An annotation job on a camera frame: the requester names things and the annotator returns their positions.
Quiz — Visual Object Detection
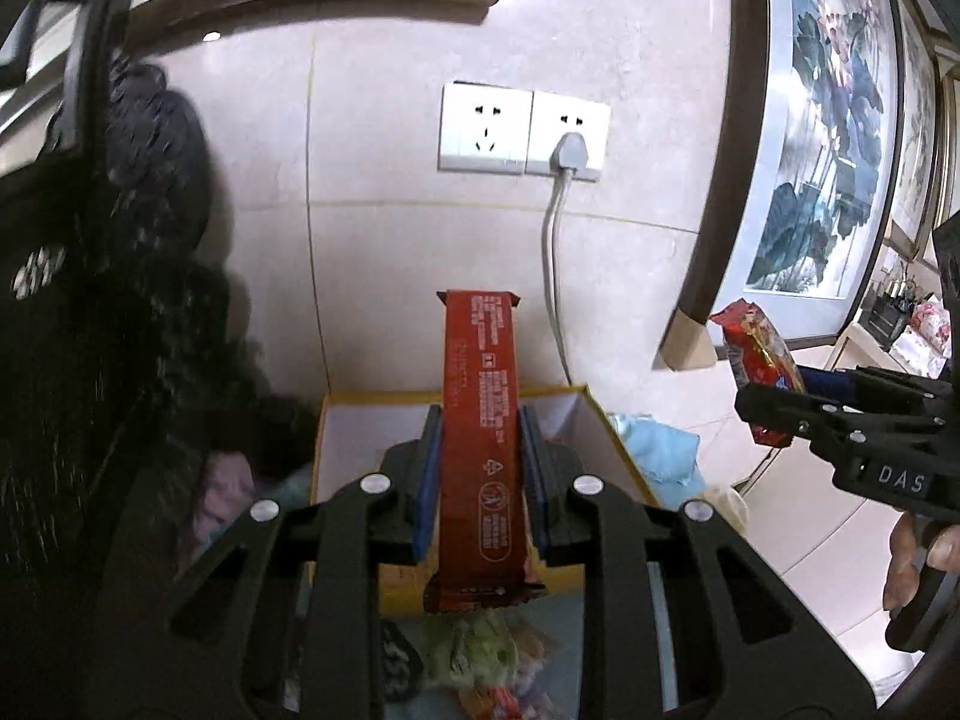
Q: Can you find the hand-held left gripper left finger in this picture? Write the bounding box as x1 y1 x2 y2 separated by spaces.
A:
101 403 445 720

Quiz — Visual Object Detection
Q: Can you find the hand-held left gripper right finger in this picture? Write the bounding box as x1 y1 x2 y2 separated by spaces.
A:
519 405 878 720

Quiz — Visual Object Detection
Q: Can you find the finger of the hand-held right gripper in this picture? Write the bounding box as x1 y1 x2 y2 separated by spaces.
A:
795 366 944 421
733 384 942 520

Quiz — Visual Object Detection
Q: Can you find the long red snack bar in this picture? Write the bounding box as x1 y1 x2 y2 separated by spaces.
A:
422 289 548 616

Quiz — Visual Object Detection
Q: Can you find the red cracker packet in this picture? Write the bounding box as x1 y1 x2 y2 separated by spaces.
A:
709 300 807 447

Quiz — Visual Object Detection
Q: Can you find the yellow cardboard box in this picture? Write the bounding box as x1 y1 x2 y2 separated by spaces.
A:
307 384 661 616

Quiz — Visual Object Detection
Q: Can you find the person's right hand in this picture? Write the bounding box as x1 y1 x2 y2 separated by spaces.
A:
881 514 960 612

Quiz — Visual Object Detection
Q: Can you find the dark desk organizer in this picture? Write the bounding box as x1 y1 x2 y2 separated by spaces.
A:
870 270 923 350

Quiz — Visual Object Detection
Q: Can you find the floral tissue box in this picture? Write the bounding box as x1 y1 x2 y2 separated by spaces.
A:
892 298 953 380

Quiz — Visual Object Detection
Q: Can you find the teal cloth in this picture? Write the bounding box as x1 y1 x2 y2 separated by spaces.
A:
607 412 706 492

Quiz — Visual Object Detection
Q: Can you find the green white snack packet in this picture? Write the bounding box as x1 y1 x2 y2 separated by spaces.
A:
420 611 530 691

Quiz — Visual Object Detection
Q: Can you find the pale pink cloth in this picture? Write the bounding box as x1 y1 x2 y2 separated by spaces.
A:
199 450 260 545

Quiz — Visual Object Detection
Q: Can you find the framed lotus painting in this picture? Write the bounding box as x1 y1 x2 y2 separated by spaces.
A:
675 0 912 346

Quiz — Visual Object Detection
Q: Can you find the white power plug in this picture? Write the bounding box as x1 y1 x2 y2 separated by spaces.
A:
551 133 591 177

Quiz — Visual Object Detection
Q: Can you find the dark carved wooden furniture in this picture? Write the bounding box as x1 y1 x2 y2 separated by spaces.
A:
0 0 323 720

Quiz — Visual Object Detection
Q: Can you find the white power cable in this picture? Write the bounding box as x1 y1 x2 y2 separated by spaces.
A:
541 169 575 387

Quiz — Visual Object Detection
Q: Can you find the white wall socket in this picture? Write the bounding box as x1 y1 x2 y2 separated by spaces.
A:
439 82 535 175
525 90 612 182

